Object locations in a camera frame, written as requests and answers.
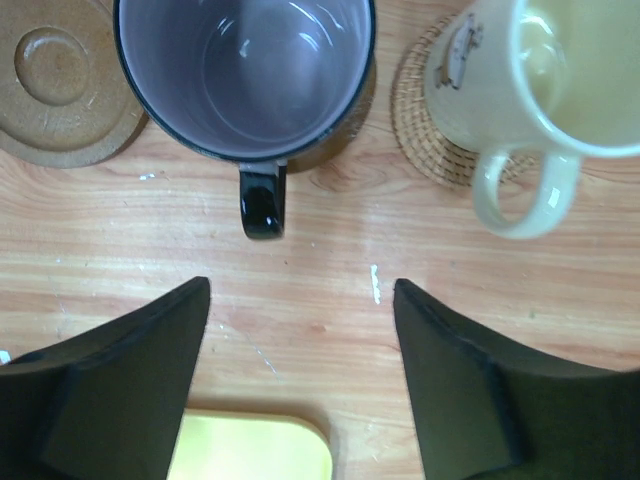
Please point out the brown coaster top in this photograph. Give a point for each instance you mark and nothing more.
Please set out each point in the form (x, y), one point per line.
(344, 134)

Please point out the yellow plastic tray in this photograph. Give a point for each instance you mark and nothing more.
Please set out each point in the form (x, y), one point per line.
(238, 445)

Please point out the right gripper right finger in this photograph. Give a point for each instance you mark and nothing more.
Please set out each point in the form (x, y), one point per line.
(488, 407)

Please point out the brown coaster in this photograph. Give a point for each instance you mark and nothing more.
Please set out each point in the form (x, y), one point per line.
(65, 102)
(344, 134)

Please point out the light wooden coaster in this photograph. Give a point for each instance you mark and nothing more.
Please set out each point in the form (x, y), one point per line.
(415, 130)

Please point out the brown coaster bottom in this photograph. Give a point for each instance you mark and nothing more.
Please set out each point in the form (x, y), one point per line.
(65, 102)

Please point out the purple cup black handle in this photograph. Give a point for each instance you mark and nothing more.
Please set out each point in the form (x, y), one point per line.
(253, 83)

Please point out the cream cup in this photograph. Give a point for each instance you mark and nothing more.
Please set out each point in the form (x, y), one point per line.
(559, 79)

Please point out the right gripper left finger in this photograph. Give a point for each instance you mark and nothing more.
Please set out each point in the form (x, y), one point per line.
(108, 403)

